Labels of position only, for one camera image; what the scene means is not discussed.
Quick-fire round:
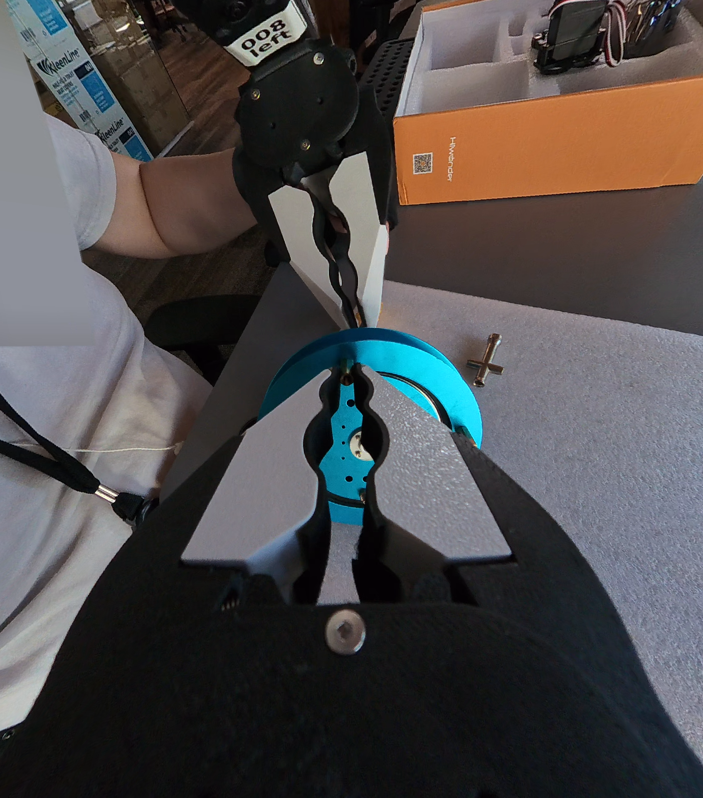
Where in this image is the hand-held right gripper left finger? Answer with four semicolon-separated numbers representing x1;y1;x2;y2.
180;367;335;606

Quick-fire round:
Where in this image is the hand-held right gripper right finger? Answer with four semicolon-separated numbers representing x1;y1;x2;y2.
353;363;512;604

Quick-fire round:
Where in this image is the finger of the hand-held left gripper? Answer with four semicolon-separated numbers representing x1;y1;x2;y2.
266;181;357;329
325;151;391;326

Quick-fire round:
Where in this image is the metal socket wrench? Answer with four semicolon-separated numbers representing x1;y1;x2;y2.
466;333;506;389

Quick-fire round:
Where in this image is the blue round base plate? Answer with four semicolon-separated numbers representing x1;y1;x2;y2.
259;327;483;525

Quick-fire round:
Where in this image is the person's left forearm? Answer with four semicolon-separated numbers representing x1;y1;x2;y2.
80;150;265;259

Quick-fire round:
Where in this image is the dark grey desk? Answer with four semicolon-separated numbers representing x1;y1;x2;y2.
161;112;703;500

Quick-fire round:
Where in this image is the white foam sheet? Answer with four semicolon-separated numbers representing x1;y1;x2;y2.
214;281;703;798

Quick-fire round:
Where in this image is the orange cardboard box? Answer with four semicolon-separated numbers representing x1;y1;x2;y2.
393;0;703;207

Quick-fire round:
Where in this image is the black servo motor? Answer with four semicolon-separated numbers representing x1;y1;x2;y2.
532;0;623;72

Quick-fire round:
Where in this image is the clear parts bag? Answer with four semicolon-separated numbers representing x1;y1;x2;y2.
622;0;683;49

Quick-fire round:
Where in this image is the thin white cable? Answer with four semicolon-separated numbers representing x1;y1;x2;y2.
15;441;185;455

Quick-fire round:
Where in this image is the black shoulder strap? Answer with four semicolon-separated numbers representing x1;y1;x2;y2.
0;348;159;531

